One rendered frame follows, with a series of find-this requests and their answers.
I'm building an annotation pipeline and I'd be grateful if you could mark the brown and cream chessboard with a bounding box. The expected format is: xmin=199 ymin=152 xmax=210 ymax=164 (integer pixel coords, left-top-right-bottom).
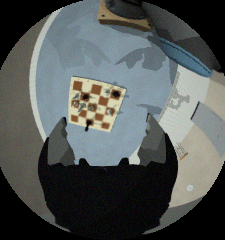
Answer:
xmin=68 ymin=77 xmax=126 ymax=132

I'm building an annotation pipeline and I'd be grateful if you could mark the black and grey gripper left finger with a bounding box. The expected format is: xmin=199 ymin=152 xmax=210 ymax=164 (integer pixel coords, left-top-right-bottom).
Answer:
xmin=38 ymin=117 xmax=76 ymax=202

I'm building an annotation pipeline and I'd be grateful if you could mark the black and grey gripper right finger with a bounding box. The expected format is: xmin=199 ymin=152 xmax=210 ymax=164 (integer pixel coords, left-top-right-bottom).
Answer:
xmin=137 ymin=113 xmax=178 ymax=203

